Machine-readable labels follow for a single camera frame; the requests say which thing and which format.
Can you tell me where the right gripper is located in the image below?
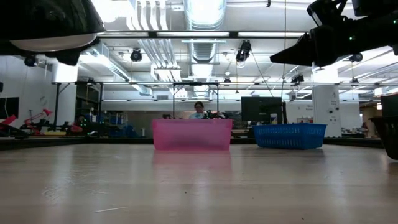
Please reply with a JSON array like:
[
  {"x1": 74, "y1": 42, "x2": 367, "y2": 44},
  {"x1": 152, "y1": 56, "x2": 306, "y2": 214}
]
[{"x1": 269, "y1": 23, "x2": 358, "y2": 68}]

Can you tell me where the translucent pink plastic bin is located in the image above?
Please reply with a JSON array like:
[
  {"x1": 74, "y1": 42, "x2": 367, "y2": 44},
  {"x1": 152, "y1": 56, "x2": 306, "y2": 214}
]
[{"x1": 151, "y1": 118, "x2": 233, "y2": 152}]

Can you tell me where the black computer monitor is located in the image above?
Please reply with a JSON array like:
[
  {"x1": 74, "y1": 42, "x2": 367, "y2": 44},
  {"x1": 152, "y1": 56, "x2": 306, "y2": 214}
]
[{"x1": 240, "y1": 96, "x2": 284, "y2": 123}]

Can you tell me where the blue slotted plastic basket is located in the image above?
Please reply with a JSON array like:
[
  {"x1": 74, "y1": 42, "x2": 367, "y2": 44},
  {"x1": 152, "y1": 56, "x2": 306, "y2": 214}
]
[{"x1": 252, "y1": 123, "x2": 328, "y2": 150}]

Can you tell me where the dark box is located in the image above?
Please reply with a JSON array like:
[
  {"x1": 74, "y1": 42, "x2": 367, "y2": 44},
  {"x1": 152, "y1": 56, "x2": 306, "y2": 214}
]
[{"x1": 380, "y1": 93, "x2": 398, "y2": 118}]

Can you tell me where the person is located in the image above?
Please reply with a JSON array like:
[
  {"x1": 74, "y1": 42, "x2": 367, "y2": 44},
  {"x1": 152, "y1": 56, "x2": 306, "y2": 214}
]
[{"x1": 188, "y1": 101, "x2": 208, "y2": 120}]

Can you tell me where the dark slotted plastic basket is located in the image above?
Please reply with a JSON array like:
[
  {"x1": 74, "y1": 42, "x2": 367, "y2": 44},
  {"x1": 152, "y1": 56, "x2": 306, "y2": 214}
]
[{"x1": 369, "y1": 116, "x2": 398, "y2": 161}]

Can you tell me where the shelf with blue bins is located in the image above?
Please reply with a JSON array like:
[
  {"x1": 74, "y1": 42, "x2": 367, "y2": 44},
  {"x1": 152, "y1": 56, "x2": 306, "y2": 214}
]
[{"x1": 73, "y1": 112, "x2": 137, "y2": 138}]

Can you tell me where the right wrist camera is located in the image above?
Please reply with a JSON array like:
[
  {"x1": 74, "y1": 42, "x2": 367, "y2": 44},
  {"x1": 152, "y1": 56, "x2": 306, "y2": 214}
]
[{"x1": 306, "y1": 0, "x2": 354, "y2": 27}]

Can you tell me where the black aluminium table frame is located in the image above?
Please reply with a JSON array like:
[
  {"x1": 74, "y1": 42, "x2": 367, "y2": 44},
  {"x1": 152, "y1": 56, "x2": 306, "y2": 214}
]
[{"x1": 0, "y1": 136, "x2": 385, "y2": 152}]

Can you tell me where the dark wall monitor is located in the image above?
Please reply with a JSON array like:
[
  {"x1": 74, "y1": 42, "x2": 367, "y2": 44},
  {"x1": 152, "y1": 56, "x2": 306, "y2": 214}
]
[{"x1": 0, "y1": 96, "x2": 20, "y2": 119}]

